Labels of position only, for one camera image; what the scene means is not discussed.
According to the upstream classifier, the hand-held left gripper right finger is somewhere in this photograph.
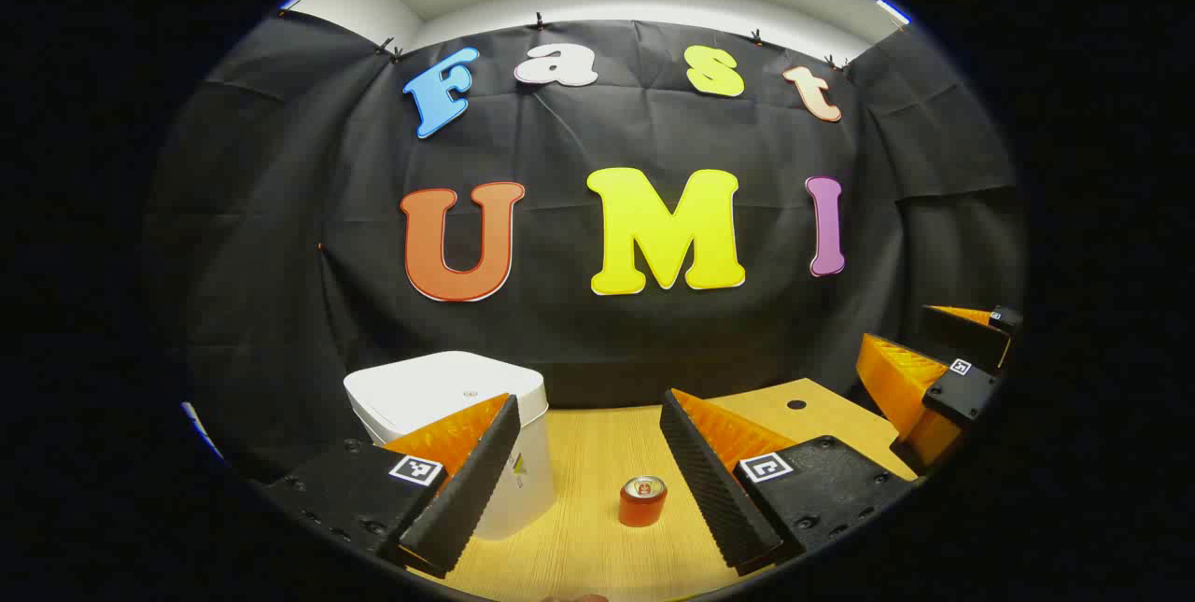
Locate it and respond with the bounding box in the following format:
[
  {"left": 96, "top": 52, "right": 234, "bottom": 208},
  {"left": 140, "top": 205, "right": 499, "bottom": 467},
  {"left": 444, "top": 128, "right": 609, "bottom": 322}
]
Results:
[{"left": 659, "top": 387, "right": 921, "bottom": 577}]

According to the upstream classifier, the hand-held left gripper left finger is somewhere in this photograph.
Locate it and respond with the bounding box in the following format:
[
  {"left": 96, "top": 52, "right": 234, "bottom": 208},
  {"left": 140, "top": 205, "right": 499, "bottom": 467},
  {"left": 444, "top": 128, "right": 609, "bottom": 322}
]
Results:
[{"left": 266, "top": 394, "right": 522, "bottom": 581}]

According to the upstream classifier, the red pop can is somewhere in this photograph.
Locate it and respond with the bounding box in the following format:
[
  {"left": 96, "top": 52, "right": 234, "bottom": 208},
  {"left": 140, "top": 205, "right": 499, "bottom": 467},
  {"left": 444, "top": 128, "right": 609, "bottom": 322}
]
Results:
[{"left": 618, "top": 476, "right": 668, "bottom": 529}]

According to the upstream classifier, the white desktop garbage bin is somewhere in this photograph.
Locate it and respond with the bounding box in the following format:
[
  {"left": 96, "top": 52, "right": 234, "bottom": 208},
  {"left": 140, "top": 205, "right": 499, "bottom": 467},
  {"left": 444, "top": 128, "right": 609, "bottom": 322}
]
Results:
[{"left": 343, "top": 350, "right": 556, "bottom": 542}]

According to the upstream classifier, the wooden desktop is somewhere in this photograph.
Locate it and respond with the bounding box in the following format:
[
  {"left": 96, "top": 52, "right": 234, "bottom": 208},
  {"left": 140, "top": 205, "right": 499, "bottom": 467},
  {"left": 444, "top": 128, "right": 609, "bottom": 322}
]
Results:
[{"left": 411, "top": 378, "right": 921, "bottom": 602}]

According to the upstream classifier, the black backdrop cloth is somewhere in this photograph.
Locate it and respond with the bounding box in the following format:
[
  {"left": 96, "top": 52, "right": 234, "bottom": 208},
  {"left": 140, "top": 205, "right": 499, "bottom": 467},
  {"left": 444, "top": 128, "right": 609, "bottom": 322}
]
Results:
[{"left": 145, "top": 9, "right": 1028, "bottom": 491}]

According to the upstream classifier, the row of black clips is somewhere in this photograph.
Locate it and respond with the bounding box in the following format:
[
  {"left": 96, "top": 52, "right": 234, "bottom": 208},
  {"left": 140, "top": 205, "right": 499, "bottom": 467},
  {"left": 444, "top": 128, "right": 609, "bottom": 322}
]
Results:
[{"left": 275, "top": 7, "right": 846, "bottom": 71}]

